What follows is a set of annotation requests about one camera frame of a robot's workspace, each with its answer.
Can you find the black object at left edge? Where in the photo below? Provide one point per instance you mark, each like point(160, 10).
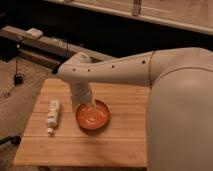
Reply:
point(15, 140)

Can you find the white plastic bottle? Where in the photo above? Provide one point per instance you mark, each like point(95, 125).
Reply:
point(52, 116)

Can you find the white box on beam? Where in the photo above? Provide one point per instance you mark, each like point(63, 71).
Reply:
point(34, 33)

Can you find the orange ceramic bowl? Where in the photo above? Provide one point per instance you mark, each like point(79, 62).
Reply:
point(92, 118)

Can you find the long wooden beam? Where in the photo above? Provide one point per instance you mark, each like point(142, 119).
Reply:
point(47, 44)

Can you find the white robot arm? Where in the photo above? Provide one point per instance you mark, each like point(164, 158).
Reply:
point(179, 115)

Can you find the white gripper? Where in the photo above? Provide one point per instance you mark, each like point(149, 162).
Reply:
point(81, 93)

